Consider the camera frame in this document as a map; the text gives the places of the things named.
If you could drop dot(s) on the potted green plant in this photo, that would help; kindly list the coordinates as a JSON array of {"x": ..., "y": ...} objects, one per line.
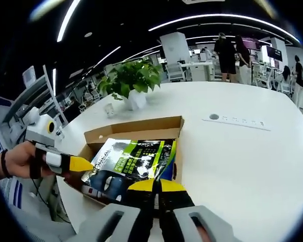
[{"x": 131, "y": 75}]

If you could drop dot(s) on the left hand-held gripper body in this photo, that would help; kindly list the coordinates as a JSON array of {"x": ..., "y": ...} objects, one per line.
[{"x": 41, "y": 131}]

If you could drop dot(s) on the white bottle with red label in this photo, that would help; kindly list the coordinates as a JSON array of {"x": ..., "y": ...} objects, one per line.
[{"x": 93, "y": 191}]

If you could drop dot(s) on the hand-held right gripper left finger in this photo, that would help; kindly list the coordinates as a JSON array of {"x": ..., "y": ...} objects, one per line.
[{"x": 139, "y": 221}]

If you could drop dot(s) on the person's left hand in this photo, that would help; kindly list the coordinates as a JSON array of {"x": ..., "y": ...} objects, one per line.
[{"x": 20, "y": 161}]

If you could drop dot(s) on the brown cardboard shoe box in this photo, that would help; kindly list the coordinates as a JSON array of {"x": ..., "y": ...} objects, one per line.
[{"x": 146, "y": 126}]

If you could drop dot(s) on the dark wall screen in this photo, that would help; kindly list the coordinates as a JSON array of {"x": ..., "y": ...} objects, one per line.
[{"x": 274, "y": 53}]

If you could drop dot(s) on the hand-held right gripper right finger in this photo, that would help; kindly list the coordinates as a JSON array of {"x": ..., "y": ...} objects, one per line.
[{"x": 174, "y": 201}]

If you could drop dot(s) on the ceiling air conditioner vent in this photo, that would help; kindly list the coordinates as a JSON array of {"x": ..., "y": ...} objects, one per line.
[{"x": 202, "y": 1}]

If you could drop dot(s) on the small clear glass cup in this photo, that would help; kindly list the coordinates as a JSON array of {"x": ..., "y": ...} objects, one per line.
[{"x": 110, "y": 111}]

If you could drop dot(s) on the grey mesh office chair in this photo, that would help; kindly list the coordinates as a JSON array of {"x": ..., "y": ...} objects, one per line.
[{"x": 45, "y": 232}]

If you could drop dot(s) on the metal shelf rack with bins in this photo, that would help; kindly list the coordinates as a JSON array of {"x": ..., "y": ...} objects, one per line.
[{"x": 38, "y": 85}]

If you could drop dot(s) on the white office cabinet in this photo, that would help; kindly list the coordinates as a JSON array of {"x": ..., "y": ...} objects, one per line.
[{"x": 202, "y": 71}]

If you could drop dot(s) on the white blue striped panel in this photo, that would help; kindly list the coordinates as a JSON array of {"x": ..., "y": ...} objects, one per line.
[{"x": 16, "y": 194}]

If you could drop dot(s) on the white office chair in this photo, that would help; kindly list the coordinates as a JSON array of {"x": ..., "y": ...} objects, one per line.
[{"x": 175, "y": 71}]

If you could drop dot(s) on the black wristband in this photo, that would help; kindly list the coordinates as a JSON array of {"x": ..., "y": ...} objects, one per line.
[{"x": 5, "y": 164}]

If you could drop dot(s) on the white table socket panel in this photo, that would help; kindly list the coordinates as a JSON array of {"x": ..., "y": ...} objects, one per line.
[{"x": 242, "y": 123}]

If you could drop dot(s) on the purple wall screen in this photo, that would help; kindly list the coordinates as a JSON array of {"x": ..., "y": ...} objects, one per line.
[{"x": 251, "y": 43}]

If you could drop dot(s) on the green black silver pouch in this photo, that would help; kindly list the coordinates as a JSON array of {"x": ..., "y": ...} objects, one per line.
[{"x": 131, "y": 161}]

